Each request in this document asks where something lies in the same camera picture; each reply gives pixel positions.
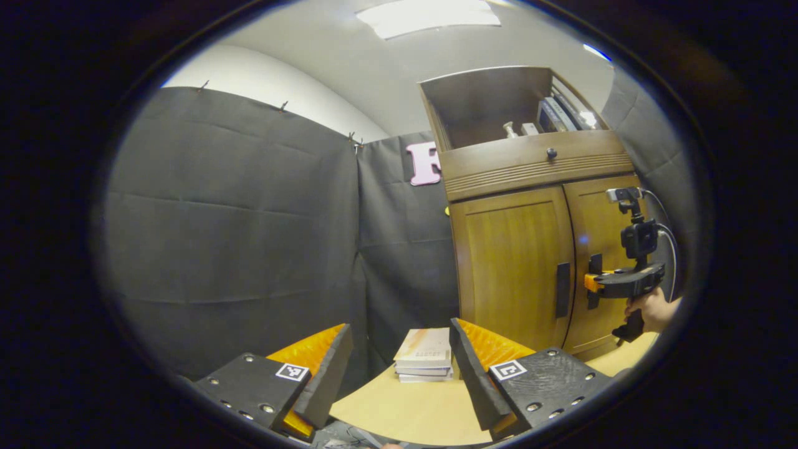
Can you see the white paperback book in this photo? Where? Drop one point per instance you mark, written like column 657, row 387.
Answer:
column 427, row 378
column 424, row 371

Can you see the large ceiling light panel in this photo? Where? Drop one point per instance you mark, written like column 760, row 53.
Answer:
column 430, row 15

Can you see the white pump bottle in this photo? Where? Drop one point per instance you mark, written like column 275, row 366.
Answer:
column 510, row 130

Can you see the white orange cover book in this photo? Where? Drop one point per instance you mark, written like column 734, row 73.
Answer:
column 424, row 346

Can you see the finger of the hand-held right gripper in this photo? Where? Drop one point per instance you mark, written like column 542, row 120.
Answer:
column 593, row 284

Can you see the wooden cabinet drawer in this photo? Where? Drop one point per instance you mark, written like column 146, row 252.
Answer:
column 499, row 168

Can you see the small ceiling light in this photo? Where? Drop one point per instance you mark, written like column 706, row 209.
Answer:
column 597, row 52

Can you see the blue-grey book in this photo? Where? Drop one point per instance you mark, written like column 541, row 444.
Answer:
column 547, row 117

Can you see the black backdrop cloth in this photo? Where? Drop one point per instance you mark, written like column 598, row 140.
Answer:
column 237, row 237

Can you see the wooden double-door shoe cabinet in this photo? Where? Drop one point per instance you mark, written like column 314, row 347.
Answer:
column 486, row 106

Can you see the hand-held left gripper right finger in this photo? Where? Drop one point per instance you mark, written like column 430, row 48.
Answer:
column 477, row 380

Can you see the wooden shoe cabinet door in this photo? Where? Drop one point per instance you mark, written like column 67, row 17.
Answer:
column 598, row 212
column 511, row 262

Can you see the light grey book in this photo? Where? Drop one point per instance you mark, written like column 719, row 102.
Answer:
column 564, row 113

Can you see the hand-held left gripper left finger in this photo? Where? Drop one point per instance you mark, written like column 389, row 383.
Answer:
column 327, row 380

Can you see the dark grey book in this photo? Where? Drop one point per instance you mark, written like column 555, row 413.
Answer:
column 575, row 111

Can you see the small white box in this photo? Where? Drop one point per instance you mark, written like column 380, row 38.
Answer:
column 530, row 129

